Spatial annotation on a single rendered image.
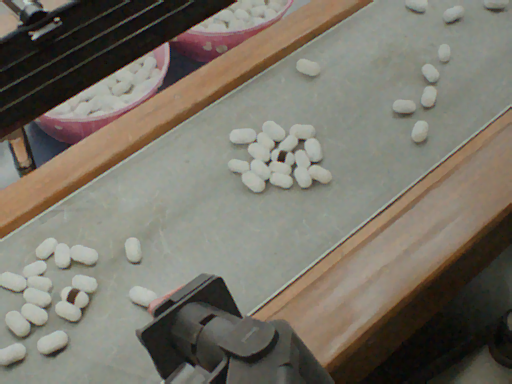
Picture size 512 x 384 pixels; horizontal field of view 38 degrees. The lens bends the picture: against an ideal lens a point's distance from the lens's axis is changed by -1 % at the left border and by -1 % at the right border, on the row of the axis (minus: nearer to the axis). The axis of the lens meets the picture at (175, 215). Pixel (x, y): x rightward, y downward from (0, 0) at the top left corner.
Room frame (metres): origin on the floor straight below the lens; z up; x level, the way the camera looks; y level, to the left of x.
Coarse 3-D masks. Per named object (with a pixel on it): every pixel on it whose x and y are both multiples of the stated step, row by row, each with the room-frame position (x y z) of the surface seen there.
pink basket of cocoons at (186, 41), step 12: (288, 0) 1.01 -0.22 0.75; (264, 24) 0.93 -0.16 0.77; (180, 36) 0.95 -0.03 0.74; (192, 36) 0.94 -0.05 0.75; (204, 36) 0.93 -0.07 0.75; (216, 36) 0.92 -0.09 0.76; (228, 36) 0.92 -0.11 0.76; (240, 36) 0.93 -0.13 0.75; (180, 48) 0.97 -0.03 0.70; (192, 48) 0.95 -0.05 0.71; (228, 48) 0.93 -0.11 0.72; (204, 60) 0.95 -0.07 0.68
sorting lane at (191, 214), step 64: (384, 0) 1.00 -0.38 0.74; (448, 0) 0.99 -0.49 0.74; (320, 64) 0.86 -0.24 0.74; (384, 64) 0.85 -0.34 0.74; (448, 64) 0.84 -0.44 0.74; (192, 128) 0.74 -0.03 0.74; (256, 128) 0.73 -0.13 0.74; (320, 128) 0.72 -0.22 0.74; (384, 128) 0.71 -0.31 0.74; (448, 128) 0.70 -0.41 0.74; (128, 192) 0.63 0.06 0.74; (192, 192) 0.62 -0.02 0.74; (256, 192) 0.61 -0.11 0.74; (320, 192) 0.60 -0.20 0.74; (384, 192) 0.60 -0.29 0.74; (0, 256) 0.54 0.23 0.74; (192, 256) 0.52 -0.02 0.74; (256, 256) 0.51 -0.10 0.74; (320, 256) 0.50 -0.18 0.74; (0, 320) 0.44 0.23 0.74; (64, 320) 0.44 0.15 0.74; (128, 320) 0.43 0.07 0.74
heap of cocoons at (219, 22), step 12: (240, 0) 1.03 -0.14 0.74; (252, 0) 1.03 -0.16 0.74; (264, 0) 1.04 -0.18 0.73; (276, 0) 1.02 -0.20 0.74; (228, 12) 0.99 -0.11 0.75; (240, 12) 0.99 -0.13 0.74; (252, 12) 1.00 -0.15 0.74; (264, 12) 1.00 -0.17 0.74; (276, 12) 1.00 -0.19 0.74; (204, 24) 0.98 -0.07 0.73; (216, 24) 0.97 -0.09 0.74; (228, 24) 0.99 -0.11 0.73; (240, 24) 0.96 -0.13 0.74; (252, 24) 0.97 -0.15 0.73; (204, 48) 0.93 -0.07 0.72; (216, 48) 0.93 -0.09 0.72
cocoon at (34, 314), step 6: (24, 306) 0.45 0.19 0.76; (30, 306) 0.45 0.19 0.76; (36, 306) 0.45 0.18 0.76; (24, 312) 0.44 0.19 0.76; (30, 312) 0.44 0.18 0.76; (36, 312) 0.44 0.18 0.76; (42, 312) 0.44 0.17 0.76; (30, 318) 0.43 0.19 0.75; (36, 318) 0.43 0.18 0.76; (42, 318) 0.43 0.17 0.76
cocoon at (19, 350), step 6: (6, 348) 0.39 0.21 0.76; (12, 348) 0.39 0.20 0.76; (18, 348) 0.39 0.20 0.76; (24, 348) 0.40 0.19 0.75; (0, 354) 0.39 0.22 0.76; (6, 354) 0.39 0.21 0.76; (12, 354) 0.39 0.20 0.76; (18, 354) 0.39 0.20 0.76; (24, 354) 0.39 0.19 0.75; (0, 360) 0.38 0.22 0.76; (6, 360) 0.38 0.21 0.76; (12, 360) 0.38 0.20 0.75
